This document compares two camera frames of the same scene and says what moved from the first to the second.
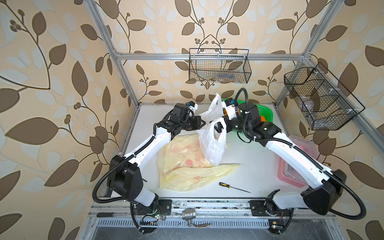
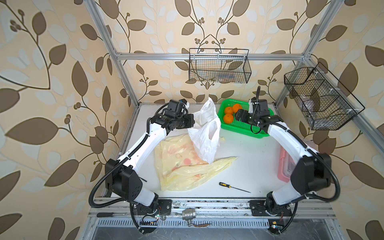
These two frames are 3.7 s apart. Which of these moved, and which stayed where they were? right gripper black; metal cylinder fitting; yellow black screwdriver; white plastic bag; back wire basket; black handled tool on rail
Moved: right gripper black; white plastic bag
Stayed: yellow black screwdriver; black handled tool on rail; metal cylinder fitting; back wire basket
